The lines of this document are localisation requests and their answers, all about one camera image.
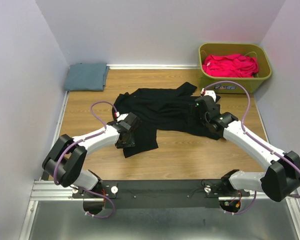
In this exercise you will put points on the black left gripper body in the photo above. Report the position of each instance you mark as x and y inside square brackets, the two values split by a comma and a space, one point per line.
[130, 142]

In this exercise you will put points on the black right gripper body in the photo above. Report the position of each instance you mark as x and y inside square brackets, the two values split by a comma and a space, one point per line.
[200, 119]

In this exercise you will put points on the black t-shirt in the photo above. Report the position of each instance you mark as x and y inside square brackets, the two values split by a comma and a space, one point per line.
[161, 109]

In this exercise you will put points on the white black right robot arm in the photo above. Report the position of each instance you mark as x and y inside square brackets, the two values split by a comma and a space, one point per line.
[281, 170]

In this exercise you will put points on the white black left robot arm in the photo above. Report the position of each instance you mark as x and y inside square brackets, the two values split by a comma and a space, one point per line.
[66, 158]

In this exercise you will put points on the pink t-shirt in bin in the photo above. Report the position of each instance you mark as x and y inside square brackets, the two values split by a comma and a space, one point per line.
[230, 66]

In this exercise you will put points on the folded blue-grey t-shirt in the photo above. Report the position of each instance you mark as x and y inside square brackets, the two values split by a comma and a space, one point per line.
[89, 77]

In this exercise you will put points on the olive green plastic bin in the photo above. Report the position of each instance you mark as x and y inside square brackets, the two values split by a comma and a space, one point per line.
[221, 49]

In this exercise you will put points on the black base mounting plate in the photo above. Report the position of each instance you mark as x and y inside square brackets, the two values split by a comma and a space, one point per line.
[159, 194]

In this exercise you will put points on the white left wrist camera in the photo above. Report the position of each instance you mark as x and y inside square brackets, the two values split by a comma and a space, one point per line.
[120, 116]

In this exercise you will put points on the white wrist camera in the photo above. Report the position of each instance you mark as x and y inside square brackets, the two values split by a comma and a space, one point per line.
[120, 116]
[211, 93]

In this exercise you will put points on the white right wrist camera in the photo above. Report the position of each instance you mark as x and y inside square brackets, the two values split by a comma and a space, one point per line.
[211, 93]

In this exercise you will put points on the aluminium frame rail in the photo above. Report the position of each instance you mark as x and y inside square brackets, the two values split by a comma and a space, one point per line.
[169, 110]

